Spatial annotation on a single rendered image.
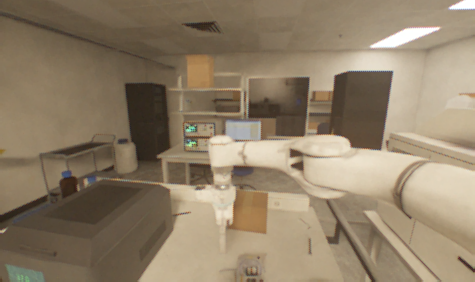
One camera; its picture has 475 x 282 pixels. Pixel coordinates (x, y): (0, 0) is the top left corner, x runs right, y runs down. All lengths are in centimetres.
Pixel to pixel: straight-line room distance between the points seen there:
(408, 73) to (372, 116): 350
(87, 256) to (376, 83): 271
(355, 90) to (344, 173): 224
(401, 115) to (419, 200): 576
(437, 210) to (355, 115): 231
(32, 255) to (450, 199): 99
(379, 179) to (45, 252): 90
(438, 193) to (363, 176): 8
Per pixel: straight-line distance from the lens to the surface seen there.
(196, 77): 262
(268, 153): 41
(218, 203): 62
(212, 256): 102
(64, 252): 84
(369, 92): 260
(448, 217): 28
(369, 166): 32
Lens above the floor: 163
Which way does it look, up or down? 11 degrees down
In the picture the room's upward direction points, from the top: straight up
